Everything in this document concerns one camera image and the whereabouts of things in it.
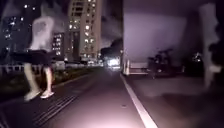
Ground dark asphalt road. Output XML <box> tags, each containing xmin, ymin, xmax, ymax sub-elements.
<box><xmin>0</xmin><ymin>68</ymin><xmax>224</xmax><ymax>128</ymax></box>

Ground tall lit building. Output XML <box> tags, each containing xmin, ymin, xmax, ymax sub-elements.
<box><xmin>65</xmin><ymin>0</ymin><xmax>103</xmax><ymax>64</ymax></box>

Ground white truck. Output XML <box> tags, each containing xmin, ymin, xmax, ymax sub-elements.
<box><xmin>121</xmin><ymin>0</ymin><xmax>201</xmax><ymax>76</ymax></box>

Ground hedge strip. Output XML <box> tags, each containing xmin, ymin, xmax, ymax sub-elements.
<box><xmin>0</xmin><ymin>66</ymin><xmax>104</xmax><ymax>94</ymax></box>

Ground parked bicycles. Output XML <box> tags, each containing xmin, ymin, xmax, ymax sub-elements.
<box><xmin>147</xmin><ymin>48</ymin><xmax>185</xmax><ymax>79</ymax></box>

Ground drain grate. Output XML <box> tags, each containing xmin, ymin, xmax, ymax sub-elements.
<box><xmin>31</xmin><ymin>94</ymin><xmax>79</xmax><ymax>128</ymax></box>

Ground person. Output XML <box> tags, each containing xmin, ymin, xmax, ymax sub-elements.
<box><xmin>21</xmin><ymin>3</ymin><xmax>56</xmax><ymax>102</ymax></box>

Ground pale tree trunk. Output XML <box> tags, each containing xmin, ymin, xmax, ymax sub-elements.
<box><xmin>199</xmin><ymin>2</ymin><xmax>223</xmax><ymax>88</ymax></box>

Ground dark high-rise building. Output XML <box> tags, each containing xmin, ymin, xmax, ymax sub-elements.
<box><xmin>0</xmin><ymin>0</ymin><xmax>38</xmax><ymax>66</ymax></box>

